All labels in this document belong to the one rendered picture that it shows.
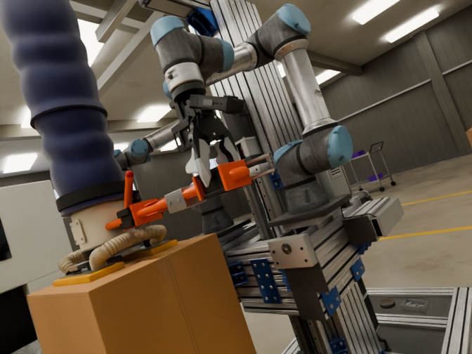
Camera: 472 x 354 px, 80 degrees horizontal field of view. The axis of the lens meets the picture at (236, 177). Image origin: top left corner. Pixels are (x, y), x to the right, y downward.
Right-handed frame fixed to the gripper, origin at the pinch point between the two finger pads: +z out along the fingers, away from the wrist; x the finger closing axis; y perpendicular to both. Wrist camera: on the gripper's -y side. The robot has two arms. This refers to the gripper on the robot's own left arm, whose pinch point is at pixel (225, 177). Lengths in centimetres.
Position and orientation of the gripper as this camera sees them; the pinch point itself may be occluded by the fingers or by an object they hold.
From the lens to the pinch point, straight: 56.4
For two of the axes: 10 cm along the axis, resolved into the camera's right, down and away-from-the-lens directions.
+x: -6.3, 1.6, -7.6
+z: 3.3, 9.4, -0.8
